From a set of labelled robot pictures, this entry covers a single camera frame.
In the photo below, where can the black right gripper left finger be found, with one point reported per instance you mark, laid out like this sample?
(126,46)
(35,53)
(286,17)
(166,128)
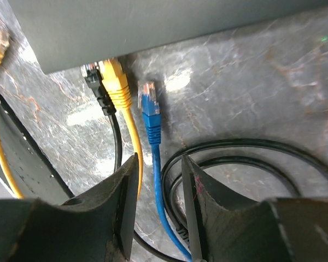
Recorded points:
(96,225)

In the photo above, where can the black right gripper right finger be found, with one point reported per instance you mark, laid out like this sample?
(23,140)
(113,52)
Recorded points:
(224,225)

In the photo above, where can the black network switch box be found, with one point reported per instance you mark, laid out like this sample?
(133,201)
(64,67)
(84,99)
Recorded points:
(68,34)

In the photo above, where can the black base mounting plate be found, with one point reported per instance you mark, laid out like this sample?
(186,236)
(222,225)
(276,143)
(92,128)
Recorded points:
(29,166)

